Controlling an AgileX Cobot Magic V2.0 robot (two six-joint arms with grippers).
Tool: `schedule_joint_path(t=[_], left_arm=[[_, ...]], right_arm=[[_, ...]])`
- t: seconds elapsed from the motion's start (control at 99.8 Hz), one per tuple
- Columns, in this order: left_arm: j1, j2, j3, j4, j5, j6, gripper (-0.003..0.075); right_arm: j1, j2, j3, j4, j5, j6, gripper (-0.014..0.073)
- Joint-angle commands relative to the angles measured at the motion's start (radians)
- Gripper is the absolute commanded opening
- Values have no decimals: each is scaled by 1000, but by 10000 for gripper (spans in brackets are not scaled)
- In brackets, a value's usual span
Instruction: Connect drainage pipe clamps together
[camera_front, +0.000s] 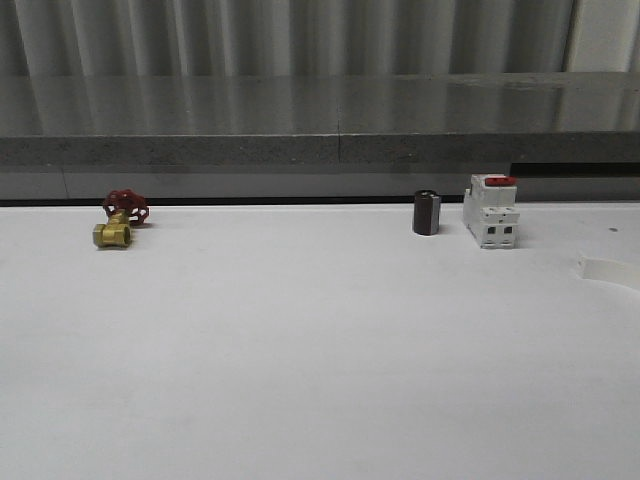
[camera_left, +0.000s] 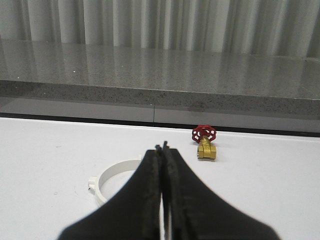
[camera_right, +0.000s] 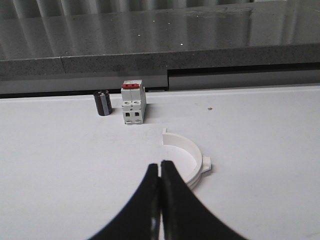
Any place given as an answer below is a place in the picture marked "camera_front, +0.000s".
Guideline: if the white circuit breaker red switch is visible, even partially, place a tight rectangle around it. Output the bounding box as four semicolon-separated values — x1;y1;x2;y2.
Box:
463;174;520;249

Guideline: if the grey stone countertop ledge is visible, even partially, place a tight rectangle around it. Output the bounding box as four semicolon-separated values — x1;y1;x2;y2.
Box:
1;73;639;203

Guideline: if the white half pipe clamp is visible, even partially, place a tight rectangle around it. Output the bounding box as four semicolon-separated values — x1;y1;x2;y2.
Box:
578;255;640;290

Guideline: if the dark brown cylindrical capacitor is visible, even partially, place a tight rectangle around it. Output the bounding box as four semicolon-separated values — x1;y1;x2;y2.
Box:
412;190;441;236

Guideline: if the brass valve red handle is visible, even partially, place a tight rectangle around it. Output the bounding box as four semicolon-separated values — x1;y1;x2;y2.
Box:
92;189;149;248

